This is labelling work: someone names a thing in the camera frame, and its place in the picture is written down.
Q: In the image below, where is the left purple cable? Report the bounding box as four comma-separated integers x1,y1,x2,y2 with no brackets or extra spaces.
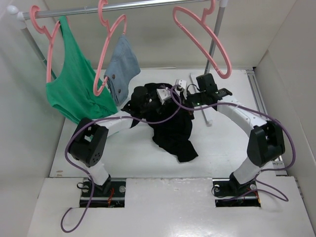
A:
60,84,183,234

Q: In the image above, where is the left pink hanger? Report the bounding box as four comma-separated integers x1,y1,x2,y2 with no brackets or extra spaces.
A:
29,5,61,83

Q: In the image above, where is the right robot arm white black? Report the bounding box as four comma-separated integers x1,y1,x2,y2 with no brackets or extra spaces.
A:
187,74,285,197

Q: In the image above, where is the middle pink hanger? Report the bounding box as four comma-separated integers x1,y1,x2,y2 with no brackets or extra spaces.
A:
92,0,128,97

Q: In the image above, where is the purple cable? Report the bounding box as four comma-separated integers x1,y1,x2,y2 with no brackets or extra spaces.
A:
60,84,183,234
170,85,296,202

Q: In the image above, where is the blue denim garment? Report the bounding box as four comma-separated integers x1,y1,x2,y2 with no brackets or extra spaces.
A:
104,35,141,107

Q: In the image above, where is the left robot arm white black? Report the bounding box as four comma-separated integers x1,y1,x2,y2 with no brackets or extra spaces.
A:
65,83,172,196

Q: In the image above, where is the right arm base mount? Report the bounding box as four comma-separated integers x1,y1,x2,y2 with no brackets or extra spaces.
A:
211,178,261,207

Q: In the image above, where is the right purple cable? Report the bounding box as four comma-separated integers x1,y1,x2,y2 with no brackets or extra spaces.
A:
170,85,296,202

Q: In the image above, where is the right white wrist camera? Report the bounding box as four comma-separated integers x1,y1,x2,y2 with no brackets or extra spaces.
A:
175,79,187,99

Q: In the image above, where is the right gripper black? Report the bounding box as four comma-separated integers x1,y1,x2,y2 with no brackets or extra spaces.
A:
175,89,207,115

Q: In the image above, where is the metal clothes rack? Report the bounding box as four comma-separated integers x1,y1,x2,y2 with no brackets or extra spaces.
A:
6,0,228,146

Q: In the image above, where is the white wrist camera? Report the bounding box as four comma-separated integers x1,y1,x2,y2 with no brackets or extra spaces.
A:
175,79,187,99
156,88,171,105

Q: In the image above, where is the black t shirt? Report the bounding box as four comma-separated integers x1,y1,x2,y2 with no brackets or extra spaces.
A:
143,82,199,163

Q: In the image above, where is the green tank top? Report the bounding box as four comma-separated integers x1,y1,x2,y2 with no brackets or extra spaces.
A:
46,16,118,124

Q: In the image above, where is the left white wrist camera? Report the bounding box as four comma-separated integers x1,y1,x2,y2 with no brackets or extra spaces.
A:
156,88,171,105

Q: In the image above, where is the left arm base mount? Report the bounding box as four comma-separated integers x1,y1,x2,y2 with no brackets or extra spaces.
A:
77,178,126,208

